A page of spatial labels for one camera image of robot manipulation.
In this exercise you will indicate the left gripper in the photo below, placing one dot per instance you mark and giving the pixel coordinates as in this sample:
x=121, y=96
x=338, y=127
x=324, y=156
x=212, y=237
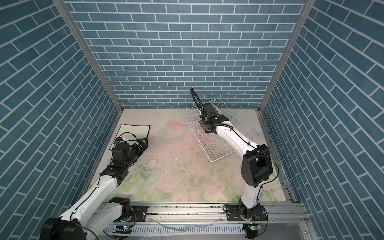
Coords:
x=140, y=150

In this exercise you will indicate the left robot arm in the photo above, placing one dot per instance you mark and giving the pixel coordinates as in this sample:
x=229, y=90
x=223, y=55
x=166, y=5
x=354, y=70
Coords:
x=81, y=222

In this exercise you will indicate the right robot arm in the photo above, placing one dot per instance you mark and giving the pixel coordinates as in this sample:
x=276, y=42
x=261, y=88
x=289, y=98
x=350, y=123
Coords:
x=256, y=163

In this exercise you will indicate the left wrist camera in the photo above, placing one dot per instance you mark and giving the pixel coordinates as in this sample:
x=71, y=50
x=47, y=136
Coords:
x=118, y=140

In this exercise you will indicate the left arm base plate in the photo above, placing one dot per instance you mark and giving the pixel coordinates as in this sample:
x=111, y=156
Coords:
x=137, y=214

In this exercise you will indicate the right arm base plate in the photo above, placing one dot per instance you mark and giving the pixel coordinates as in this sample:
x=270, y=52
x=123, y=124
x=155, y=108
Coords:
x=236, y=213

